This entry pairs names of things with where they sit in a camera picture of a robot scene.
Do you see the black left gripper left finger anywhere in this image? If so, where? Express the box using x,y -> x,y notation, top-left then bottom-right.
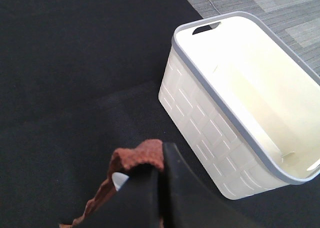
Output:
76,164 -> 160,228

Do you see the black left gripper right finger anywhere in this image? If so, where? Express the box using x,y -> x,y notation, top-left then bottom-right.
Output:
162,142 -> 261,227

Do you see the brown microfibre towel white tag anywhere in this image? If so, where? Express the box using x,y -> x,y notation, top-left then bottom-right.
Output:
59,139 -> 164,227

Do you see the white plastic basket grey rim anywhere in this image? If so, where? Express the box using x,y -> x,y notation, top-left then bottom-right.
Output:
158,12 -> 320,200

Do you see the black table cloth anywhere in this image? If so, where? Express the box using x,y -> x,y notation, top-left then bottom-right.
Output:
0,0 -> 320,227

